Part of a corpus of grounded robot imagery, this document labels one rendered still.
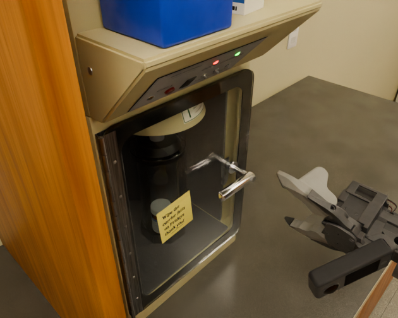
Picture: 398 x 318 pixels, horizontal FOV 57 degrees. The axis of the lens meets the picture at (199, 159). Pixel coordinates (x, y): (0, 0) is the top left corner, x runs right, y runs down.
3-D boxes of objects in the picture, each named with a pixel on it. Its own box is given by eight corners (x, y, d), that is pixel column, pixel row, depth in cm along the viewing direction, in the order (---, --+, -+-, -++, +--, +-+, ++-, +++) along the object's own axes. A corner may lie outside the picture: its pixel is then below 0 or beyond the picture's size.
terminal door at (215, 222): (132, 314, 69) (98, 130, 46) (237, 229, 86) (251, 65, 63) (135, 317, 68) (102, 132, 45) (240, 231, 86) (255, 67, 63)
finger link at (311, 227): (308, 209, 68) (349, 216, 60) (290, 234, 66) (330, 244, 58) (299, 197, 67) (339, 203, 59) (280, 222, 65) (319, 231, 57)
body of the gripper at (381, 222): (346, 202, 61) (424, 241, 54) (318, 242, 58) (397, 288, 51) (349, 176, 55) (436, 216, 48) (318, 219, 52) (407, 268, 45)
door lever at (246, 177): (202, 191, 67) (202, 180, 66) (235, 169, 73) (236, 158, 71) (224, 206, 64) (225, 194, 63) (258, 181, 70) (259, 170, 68)
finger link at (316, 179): (294, 150, 56) (340, 191, 56) (271, 178, 54) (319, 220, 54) (304, 144, 53) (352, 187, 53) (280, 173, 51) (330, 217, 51)
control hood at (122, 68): (88, 118, 44) (71, 33, 38) (251, 51, 63) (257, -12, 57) (150, 156, 38) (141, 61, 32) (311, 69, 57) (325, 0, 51)
